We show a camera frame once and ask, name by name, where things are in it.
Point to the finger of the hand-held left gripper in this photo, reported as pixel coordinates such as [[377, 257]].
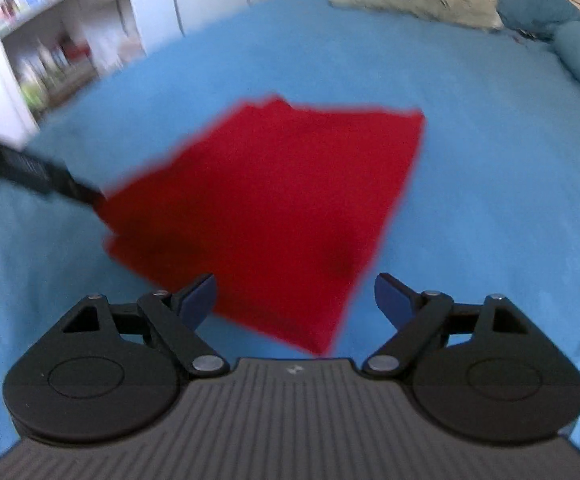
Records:
[[87, 195]]

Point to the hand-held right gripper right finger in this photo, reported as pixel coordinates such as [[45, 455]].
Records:
[[392, 302]]

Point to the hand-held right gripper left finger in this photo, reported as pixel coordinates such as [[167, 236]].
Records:
[[197, 302]]

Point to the red knit sweater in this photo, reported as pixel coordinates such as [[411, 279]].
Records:
[[270, 200]]

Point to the white shelf unit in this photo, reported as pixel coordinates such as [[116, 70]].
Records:
[[55, 45]]

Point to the green pillow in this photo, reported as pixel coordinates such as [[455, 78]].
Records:
[[410, 0]]

